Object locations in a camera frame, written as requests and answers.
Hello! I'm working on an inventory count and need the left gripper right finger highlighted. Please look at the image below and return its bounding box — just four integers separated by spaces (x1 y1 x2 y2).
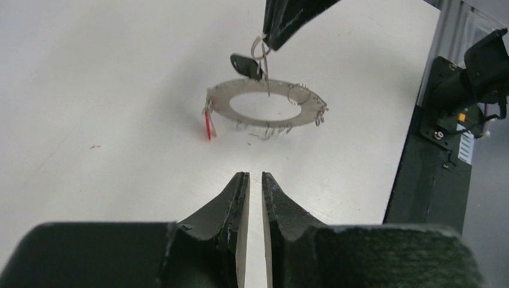
262 172 487 287

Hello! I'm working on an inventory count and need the red tagged key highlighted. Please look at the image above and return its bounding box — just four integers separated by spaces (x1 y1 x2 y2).
203 108 216 140

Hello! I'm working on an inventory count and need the black tagged key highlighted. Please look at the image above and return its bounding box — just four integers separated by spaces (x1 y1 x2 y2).
230 53 264 81

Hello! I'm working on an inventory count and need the aluminium frame rail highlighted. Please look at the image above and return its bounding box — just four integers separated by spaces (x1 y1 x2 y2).
416 1 508 106

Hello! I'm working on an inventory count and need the right white cable duct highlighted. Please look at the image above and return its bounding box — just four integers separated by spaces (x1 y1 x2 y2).
458 131 475 165

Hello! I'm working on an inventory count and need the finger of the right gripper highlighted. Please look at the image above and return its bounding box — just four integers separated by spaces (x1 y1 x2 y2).
262 0 339 51

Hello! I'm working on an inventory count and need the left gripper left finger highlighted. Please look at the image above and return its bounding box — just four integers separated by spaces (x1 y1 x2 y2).
1 172 250 287

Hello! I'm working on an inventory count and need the metal key ring disc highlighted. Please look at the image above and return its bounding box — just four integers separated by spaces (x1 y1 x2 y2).
202 33 330 140

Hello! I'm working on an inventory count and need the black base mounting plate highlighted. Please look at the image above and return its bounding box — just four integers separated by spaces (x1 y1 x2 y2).
382 55 484 235

